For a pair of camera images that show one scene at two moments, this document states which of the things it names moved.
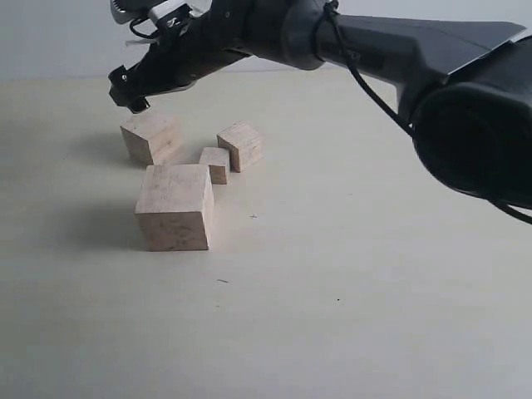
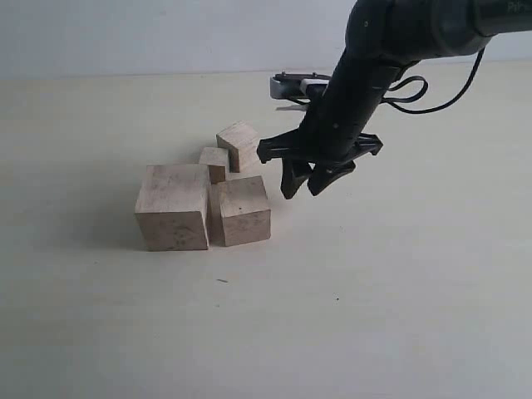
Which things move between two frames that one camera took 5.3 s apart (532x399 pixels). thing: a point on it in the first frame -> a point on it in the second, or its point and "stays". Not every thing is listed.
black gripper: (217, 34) -> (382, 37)
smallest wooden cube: (219, 162) stays
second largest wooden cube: (154, 139) -> (238, 212)
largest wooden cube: (175, 208) stays
